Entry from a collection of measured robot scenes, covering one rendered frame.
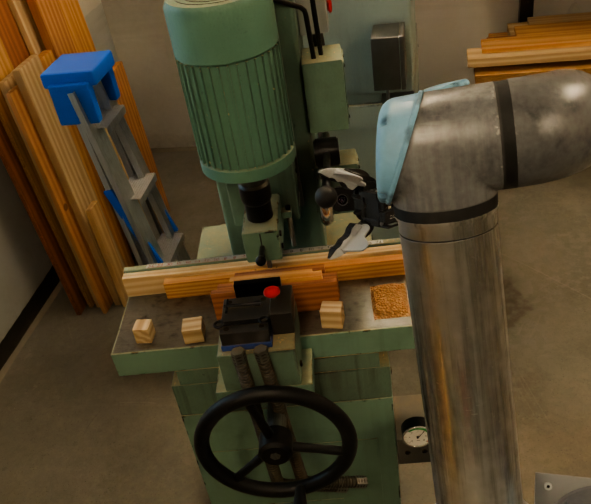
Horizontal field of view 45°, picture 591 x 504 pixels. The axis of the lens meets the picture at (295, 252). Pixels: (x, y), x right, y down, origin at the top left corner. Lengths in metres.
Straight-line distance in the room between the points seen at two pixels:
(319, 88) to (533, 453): 1.34
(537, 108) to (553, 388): 1.81
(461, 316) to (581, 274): 2.15
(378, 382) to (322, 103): 0.57
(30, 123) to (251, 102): 1.59
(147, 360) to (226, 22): 0.66
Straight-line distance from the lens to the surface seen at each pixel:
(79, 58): 2.18
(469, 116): 0.75
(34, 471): 2.57
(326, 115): 1.46
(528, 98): 0.76
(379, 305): 1.37
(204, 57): 1.15
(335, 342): 1.36
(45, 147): 2.72
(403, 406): 1.58
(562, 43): 3.29
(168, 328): 1.44
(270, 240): 1.35
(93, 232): 2.89
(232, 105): 1.18
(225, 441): 1.58
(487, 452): 0.90
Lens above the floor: 1.81
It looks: 36 degrees down
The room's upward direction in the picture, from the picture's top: 10 degrees counter-clockwise
